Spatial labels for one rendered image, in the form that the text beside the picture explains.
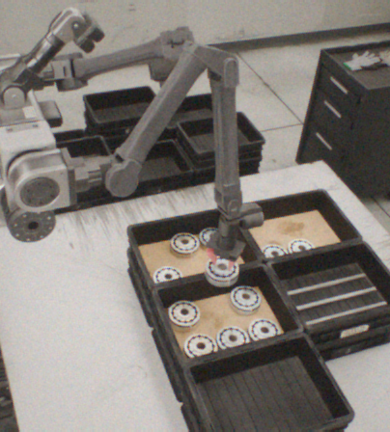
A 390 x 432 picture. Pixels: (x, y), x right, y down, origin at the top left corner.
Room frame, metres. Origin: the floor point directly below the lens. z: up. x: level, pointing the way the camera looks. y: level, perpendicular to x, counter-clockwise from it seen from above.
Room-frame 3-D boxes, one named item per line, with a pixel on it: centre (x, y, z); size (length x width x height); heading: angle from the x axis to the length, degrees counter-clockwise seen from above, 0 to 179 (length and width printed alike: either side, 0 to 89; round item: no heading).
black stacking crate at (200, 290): (1.21, -0.13, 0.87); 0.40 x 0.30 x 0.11; 114
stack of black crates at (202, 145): (2.69, -0.10, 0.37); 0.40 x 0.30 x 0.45; 116
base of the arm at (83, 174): (1.16, 0.28, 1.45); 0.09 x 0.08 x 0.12; 26
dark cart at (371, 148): (3.07, -0.98, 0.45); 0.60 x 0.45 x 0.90; 116
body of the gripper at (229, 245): (1.28, -0.10, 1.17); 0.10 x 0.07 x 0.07; 68
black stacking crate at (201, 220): (1.49, -0.01, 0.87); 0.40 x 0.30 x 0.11; 114
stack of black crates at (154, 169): (2.51, 0.26, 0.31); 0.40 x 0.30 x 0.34; 116
